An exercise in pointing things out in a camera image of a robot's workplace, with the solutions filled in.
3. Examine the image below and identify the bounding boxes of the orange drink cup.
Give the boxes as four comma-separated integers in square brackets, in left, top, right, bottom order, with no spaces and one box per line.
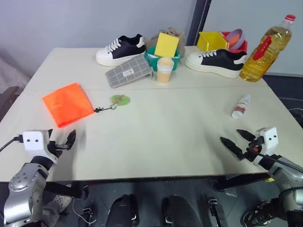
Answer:
[157,57,174,84]

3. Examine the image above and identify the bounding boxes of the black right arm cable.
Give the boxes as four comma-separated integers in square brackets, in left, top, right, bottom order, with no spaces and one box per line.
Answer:
[257,152,303,174]

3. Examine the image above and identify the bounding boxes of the large cooking oil bottle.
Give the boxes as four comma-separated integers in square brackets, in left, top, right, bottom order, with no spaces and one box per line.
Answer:
[239,14,296,83]

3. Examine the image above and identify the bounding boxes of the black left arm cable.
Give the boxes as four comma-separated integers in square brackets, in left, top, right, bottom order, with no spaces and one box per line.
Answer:
[0,136,24,152]

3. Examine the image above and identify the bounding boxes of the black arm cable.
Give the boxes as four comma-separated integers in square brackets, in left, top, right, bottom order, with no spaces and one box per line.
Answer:
[0,136,24,152]
[257,152,303,174]

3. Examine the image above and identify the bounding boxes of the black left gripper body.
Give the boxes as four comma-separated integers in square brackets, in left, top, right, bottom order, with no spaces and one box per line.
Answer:
[48,140,71,158]

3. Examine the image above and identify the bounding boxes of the yellow sponge block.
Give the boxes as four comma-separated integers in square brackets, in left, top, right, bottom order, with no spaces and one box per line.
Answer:
[154,32,180,58]

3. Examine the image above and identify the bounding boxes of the black table leg bar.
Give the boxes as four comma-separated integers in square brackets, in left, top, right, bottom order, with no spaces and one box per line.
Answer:
[212,173,271,192]
[44,181,86,200]

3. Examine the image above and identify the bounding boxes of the purple plastic bowl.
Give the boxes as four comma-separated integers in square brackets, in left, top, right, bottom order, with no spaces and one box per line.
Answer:
[224,28,246,50]

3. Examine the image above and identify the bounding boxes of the black and grey sneaker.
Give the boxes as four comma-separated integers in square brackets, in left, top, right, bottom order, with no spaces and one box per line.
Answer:
[242,200,286,227]

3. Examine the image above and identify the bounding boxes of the yellow plastic bin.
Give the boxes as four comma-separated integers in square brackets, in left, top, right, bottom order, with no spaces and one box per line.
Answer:
[197,31,231,52]

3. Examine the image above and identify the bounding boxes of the small white bottle red label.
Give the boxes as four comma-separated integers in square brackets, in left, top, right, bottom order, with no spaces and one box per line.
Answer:
[231,94,251,119]

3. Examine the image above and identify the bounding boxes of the black and white sneaker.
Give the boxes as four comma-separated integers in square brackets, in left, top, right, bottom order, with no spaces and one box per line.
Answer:
[95,34,147,67]
[185,49,248,79]

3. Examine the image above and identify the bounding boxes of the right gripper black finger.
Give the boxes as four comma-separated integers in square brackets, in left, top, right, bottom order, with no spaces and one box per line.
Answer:
[236,129,256,143]
[220,136,245,162]

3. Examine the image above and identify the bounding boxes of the green keychain charm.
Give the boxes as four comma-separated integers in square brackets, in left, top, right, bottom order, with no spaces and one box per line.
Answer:
[109,94,132,111]

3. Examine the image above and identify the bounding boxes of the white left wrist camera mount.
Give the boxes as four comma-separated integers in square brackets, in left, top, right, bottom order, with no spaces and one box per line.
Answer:
[22,129,59,164]

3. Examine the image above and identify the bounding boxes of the red plastic basket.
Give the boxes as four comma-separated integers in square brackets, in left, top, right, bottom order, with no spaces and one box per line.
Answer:
[220,31,249,53]

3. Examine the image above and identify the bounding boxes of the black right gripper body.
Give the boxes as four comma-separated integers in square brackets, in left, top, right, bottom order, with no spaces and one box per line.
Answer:
[243,136,265,162]

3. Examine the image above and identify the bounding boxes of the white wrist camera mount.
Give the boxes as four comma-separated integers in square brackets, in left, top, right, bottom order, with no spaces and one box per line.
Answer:
[252,127,278,166]
[22,129,59,164]

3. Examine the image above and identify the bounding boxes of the grey checked pouch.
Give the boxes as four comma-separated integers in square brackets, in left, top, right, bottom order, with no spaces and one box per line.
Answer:
[106,55,152,89]

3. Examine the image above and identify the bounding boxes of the grey sneaker on floor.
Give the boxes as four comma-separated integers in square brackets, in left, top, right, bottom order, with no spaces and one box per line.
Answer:
[42,194,72,227]

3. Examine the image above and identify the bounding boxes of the dark rounded shape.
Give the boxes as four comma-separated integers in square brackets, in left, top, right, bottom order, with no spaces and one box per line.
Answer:
[107,194,139,227]
[161,194,202,227]

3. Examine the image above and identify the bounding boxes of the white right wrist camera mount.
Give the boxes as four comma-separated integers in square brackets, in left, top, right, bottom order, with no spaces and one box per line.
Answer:
[252,127,278,166]

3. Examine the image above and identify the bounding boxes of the green plastic basket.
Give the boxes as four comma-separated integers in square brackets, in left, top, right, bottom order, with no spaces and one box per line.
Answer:
[144,46,183,72]

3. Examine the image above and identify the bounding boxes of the orange cloth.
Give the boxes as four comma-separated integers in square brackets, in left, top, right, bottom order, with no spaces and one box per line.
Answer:
[42,82,112,129]

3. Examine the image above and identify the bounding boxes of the dark wall pillar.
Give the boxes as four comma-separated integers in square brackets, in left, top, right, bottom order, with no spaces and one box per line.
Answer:
[185,0,212,47]

